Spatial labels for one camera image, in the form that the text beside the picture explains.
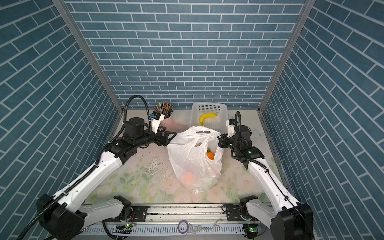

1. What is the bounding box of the pink pencil cup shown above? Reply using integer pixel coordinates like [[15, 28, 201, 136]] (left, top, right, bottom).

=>
[[161, 116, 175, 130]]

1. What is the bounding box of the purple tape roll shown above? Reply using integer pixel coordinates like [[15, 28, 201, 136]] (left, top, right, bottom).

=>
[[177, 220, 189, 235]]

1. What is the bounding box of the white plastic basket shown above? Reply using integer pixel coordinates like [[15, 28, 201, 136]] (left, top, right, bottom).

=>
[[189, 102, 229, 134]]

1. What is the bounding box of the yellow banana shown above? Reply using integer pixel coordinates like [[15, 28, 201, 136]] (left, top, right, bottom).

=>
[[199, 113, 218, 126]]

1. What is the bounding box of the white plastic bag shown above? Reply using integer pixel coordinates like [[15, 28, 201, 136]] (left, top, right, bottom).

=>
[[167, 127, 224, 194]]

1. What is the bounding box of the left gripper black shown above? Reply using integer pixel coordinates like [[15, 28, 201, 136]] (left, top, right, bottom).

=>
[[133, 125, 177, 149]]

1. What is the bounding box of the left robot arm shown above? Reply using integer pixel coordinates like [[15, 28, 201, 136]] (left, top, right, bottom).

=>
[[18, 108, 176, 240]]

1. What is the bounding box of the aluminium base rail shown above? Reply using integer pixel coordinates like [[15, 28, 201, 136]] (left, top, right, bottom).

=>
[[53, 202, 301, 240]]

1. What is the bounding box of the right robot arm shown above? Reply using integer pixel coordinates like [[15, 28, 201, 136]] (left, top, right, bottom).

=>
[[218, 112, 315, 240]]

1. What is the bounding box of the orange fruit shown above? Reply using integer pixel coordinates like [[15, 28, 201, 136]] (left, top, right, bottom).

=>
[[207, 152, 215, 161]]

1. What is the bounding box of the colored pencils bundle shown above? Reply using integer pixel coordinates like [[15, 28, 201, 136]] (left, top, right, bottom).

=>
[[154, 102, 174, 119]]

